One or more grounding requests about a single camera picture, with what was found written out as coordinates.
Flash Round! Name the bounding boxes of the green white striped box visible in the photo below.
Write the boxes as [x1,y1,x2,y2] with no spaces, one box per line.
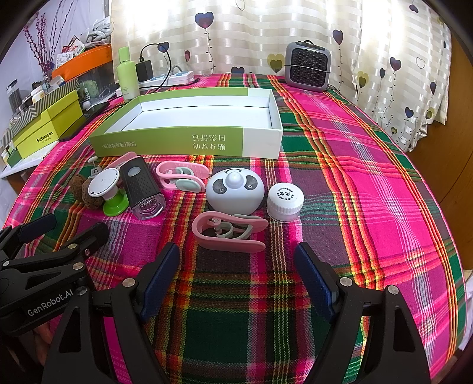
[0,89,80,148]

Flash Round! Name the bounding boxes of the white disc gadget green base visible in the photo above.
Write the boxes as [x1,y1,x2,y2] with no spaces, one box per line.
[90,168,128,218]

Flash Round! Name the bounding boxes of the lime green shoe box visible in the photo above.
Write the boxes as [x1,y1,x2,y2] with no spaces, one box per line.
[13,98,87,157]

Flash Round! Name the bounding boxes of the green lotion bottle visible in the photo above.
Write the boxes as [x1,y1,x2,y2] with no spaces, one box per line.
[117,47,140,102]

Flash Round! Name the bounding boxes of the white panda timer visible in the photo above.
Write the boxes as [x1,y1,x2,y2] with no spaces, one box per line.
[206,168,264,215]

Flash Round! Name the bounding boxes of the black charging cable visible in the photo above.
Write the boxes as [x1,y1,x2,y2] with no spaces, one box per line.
[140,42,174,89]

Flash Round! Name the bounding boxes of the white blue power strip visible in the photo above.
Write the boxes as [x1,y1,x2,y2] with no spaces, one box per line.
[138,70,195,89]

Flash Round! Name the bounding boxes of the small white knob gadget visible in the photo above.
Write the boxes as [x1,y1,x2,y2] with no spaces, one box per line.
[88,157,108,178]

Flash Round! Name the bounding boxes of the colourful card packet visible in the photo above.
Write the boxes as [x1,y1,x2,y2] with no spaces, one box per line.
[55,35,87,61]

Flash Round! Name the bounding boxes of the white side table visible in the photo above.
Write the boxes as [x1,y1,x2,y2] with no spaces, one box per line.
[0,159,34,180]

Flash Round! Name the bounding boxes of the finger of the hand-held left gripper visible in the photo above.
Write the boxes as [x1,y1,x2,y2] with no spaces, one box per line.
[0,213,57,259]
[0,222,110,281]

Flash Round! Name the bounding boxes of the white screw cap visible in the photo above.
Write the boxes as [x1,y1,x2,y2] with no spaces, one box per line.
[267,183,305,222]

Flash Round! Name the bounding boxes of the black bike light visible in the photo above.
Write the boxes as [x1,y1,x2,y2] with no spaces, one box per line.
[120,159,166,221]

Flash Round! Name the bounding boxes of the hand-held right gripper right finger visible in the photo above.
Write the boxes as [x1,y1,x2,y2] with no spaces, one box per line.
[294,242,431,384]

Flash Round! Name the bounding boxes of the orange lidded storage bin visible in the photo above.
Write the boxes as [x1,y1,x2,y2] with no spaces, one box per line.
[52,44,113,80]

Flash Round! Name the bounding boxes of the black jar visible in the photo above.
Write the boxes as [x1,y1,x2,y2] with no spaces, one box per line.
[5,79,23,111]

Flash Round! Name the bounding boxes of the pink green plaid tablecloth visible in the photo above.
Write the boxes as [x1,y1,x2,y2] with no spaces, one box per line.
[2,72,468,384]

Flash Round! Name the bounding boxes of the black charger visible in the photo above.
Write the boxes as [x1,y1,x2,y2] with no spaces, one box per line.
[135,61,153,82]

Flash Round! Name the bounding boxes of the purple flower branches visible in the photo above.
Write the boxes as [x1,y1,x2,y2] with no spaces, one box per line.
[24,0,80,80]

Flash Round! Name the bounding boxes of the grey space heater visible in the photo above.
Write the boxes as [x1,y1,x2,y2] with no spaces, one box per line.
[284,40,332,92]

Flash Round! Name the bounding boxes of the wooden cabinet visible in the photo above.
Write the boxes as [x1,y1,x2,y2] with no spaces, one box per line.
[406,33,473,259]

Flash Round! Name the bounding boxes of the green white cardboard box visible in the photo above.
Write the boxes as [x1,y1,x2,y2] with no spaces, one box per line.
[89,88,284,159]

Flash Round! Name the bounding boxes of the clear storage bin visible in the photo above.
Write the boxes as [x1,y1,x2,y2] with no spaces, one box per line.
[61,63,119,104]

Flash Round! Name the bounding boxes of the white bundle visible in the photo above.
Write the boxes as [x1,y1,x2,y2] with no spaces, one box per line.
[87,18,111,47]

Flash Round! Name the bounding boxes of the heart print curtain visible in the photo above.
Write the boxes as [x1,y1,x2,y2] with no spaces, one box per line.
[110,0,453,154]

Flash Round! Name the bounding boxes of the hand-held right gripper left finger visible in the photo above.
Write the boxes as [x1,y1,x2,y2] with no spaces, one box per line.
[41,242,180,384]

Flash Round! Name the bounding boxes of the brown walnut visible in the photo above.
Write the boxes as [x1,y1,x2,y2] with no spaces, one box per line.
[70,175,87,202]
[82,179,108,211]

